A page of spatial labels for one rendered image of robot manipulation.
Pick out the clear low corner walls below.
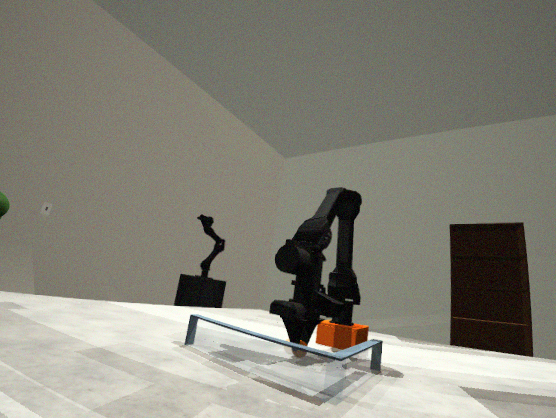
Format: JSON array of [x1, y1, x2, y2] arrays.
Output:
[[185, 317, 382, 405]]

